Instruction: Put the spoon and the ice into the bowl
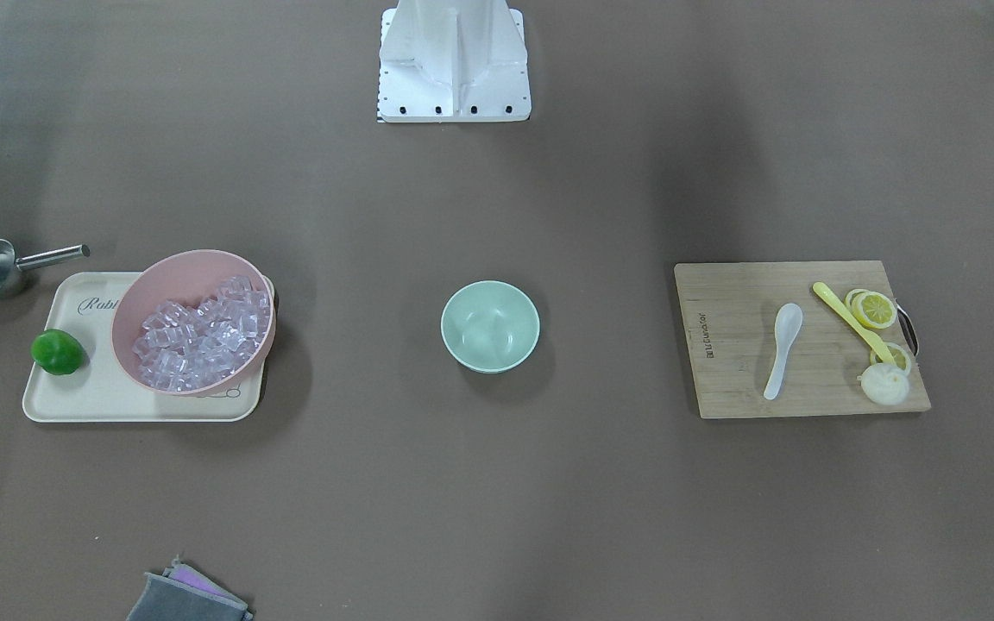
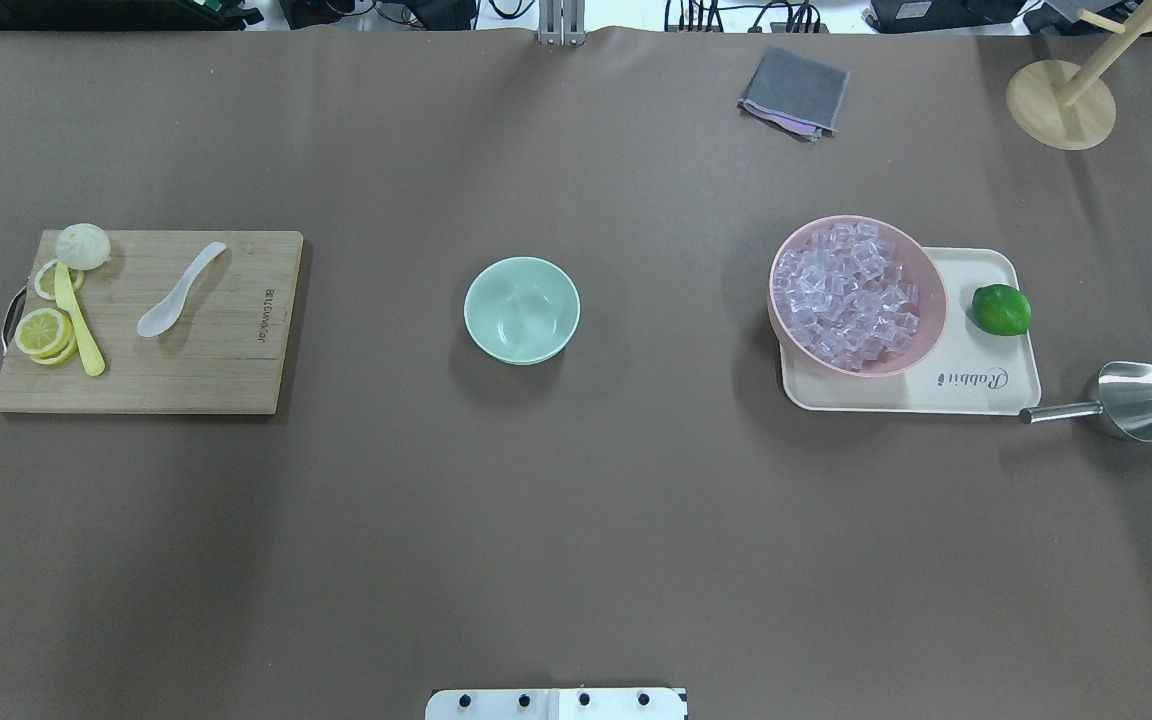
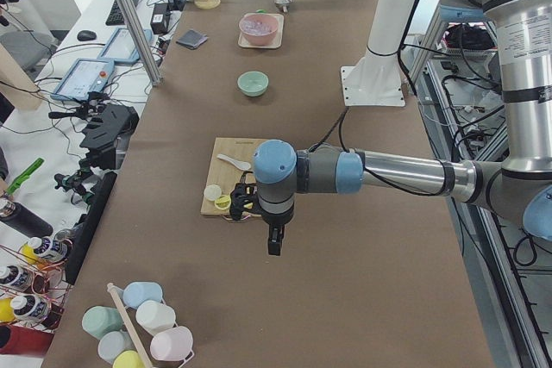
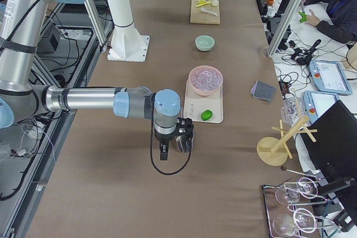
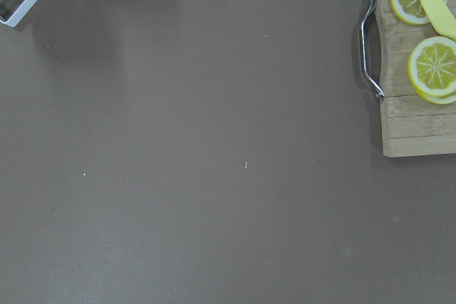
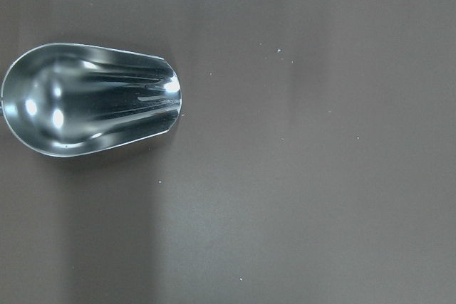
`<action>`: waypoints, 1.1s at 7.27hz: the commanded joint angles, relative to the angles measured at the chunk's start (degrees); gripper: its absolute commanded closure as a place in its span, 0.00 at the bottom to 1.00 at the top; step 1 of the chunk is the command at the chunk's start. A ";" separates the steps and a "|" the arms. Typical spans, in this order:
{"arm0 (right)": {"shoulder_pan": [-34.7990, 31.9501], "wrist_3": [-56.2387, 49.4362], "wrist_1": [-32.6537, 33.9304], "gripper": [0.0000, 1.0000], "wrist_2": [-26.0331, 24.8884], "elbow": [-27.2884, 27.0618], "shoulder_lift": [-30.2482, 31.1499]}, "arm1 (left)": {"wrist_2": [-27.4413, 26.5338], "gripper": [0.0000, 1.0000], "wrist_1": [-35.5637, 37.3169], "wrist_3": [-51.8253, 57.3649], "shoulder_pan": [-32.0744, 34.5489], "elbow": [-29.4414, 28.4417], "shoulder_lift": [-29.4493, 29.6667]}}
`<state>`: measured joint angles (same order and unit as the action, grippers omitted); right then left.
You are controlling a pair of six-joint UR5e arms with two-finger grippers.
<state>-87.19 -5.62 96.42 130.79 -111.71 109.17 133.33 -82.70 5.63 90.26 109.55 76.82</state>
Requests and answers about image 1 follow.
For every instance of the lemon slice upper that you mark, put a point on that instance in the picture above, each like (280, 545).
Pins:
(872, 309)

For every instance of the pink bowl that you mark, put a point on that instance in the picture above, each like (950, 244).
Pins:
(186, 277)

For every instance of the lemon slice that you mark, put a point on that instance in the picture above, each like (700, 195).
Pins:
(900, 364)
(872, 309)

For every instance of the green lime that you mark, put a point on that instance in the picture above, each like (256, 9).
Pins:
(57, 352)

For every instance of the white ceramic spoon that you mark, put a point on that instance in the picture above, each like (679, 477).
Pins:
(788, 324)

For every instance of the pile of clear ice cubes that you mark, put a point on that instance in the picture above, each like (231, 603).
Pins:
(184, 348)

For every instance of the white onion half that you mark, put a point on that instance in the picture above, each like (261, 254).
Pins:
(885, 384)

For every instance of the grey folded cloth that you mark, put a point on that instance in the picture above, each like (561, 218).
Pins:
(182, 592)

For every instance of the mint green bowl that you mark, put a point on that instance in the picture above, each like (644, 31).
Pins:
(490, 326)

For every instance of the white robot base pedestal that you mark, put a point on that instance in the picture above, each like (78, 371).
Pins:
(453, 61)

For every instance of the yellow plastic spoon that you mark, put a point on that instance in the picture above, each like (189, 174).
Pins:
(875, 343)

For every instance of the lemon slice lower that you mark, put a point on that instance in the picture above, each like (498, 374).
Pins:
(900, 364)

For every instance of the cream rectangular tray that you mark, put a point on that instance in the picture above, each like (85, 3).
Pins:
(84, 307)

